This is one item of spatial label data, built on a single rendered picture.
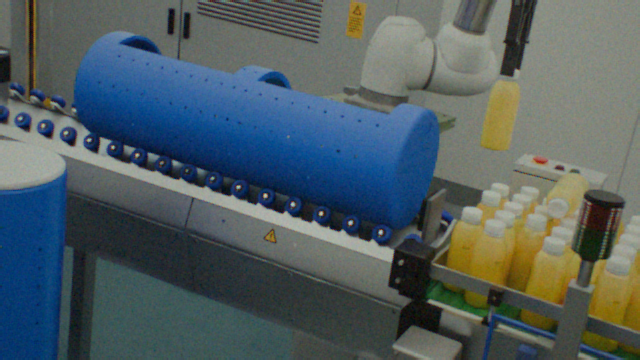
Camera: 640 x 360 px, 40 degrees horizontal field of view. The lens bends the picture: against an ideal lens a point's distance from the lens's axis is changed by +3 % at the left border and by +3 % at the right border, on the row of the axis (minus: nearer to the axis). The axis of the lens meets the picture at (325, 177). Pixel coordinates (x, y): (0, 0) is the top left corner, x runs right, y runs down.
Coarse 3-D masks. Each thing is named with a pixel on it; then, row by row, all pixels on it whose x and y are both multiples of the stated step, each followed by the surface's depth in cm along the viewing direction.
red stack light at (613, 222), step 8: (584, 200) 138; (584, 208) 138; (592, 208) 137; (600, 208) 136; (608, 208) 136; (624, 208) 137; (584, 216) 138; (592, 216) 137; (600, 216) 136; (608, 216) 136; (616, 216) 136; (584, 224) 138; (592, 224) 137; (600, 224) 137; (608, 224) 137; (616, 224) 137
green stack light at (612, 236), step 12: (576, 228) 140; (588, 228) 138; (576, 240) 140; (588, 240) 138; (600, 240) 137; (612, 240) 138; (576, 252) 140; (588, 252) 138; (600, 252) 138; (612, 252) 140
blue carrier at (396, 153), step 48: (96, 48) 214; (144, 48) 231; (96, 96) 211; (144, 96) 205; (192, 96) 200; (240, 96) 196; (288, 96) 193; (144, 144) 212; (192, 144) 202; (240, 144) 195; (288, 144) 189; (336, 144) 185; (384, 144) 181; (432, 144) 197; (288, 192) 197; (336, 192) 187; (384, 192) 181
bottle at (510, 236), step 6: (510, 228) 177; (510, 234) 176; (510, 240) 176; (510, 246) 177; (510, 252) 177; (510, 258) 178; (504, 264) 178; (510, 264) 179; (504, 270) 178; (504, 276) 179; (504, 282) 180
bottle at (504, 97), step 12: (504, 84) 187; (516, 84) 188; (492, 96) 189; (504, 96) 187; (516, 96) 187; (492, 108) 189; (504, 108) 188; (516, 108) 189; (492, 120) 189; (504, 120) 188; (492, 132) 190; (504, 132) 189; (480, 144) 193; (492, 144) 190; (504, 144) 190
